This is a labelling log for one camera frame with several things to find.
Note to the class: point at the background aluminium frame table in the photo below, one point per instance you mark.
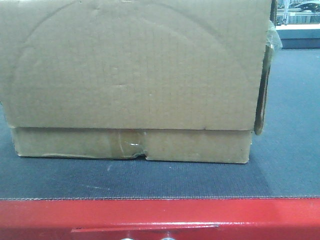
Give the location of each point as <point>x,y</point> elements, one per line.
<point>298,23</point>

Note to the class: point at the red conveyor frame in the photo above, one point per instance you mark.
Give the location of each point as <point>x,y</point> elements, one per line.
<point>174,219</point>

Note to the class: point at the brown cardboard carton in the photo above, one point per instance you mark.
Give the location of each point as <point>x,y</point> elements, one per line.
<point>169,80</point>

